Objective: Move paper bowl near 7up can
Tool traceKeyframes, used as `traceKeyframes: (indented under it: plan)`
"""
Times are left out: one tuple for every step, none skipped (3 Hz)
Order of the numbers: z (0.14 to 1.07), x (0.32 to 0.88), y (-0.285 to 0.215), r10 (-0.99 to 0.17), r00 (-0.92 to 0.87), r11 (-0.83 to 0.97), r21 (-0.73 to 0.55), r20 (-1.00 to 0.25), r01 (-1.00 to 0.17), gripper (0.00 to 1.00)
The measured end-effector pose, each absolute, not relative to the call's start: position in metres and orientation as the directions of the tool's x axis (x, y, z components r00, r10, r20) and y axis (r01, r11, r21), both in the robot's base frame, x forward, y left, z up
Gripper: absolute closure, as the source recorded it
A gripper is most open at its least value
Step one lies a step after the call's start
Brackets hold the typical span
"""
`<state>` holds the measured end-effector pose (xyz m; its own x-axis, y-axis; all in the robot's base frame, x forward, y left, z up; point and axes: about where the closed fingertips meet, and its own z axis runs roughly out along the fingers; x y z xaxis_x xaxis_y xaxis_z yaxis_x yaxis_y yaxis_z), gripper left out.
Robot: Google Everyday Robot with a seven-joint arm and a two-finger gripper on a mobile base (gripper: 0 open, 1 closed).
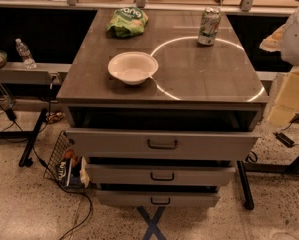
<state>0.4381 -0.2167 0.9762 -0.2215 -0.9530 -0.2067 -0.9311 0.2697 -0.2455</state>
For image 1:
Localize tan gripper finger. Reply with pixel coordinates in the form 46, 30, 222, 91
259, 25, 284, 52

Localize white paper bowl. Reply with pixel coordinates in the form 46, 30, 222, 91
108, 52, 158, 85

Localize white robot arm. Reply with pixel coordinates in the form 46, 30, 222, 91
260, 7, 299, 66

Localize yellow foam block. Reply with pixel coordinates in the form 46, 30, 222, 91
267, 66, 299, 127

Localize black power adapter right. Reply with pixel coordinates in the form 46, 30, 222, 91
275, 132, 295, 148

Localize grey drawer cabinet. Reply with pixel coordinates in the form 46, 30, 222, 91
57, 9, 268, 193

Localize green chip bag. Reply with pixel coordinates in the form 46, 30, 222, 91
106, 7, 148, 38

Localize top grey drawer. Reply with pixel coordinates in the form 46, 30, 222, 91
66, 128, 258, 161

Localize grey drawer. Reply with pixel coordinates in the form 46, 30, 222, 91
86, 164, 235, 186
96, 190, 220, 207
66, 128, 258, 161

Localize middle grey drawer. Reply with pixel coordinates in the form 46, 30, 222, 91
86, 164, 235, 186

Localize bottom grey drawer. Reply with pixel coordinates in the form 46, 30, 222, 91
96, 190, 220, 207

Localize clear plastic water bottle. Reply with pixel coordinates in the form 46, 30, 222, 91
15, 38, 37, 69

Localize wire mesh basket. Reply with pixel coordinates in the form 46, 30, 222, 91
44, 131, 90, 189

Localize black floor cable left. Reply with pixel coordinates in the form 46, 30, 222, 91
0, 95, 94, 240

